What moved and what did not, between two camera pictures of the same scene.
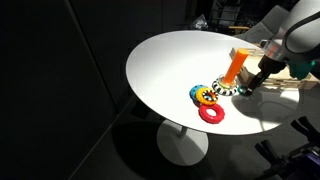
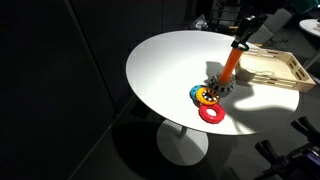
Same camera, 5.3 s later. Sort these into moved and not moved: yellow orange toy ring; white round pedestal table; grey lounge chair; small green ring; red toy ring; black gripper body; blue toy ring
Moved: black gripper body; small green ring
Not moved: red toy ring; grey lounge chair; yellow orange toy ring; blue toy ring; white round pedestal table
